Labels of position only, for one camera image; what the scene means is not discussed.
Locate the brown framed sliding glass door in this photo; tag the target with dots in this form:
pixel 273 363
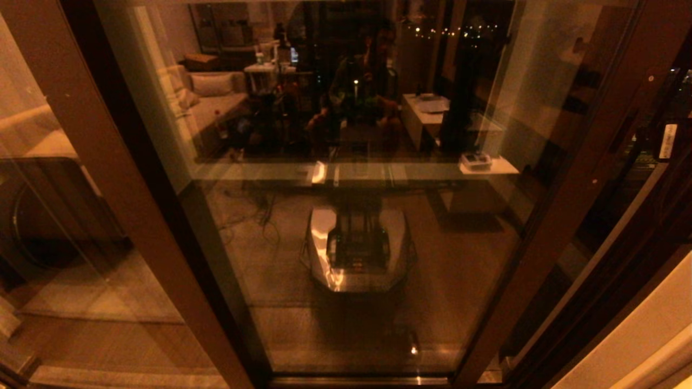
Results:
pixel 567 216

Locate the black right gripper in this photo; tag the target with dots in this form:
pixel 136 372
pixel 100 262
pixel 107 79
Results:
pixel 673 139

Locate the black aluminum extrusion rail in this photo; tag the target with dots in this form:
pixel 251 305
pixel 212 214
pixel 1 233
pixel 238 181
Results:
pixel 378 381

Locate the dark brown door frame jamb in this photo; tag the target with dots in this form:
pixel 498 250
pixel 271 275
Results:
pixel 611 308

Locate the brown framed fixed glass panel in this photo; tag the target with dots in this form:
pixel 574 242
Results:
pixel 108 162

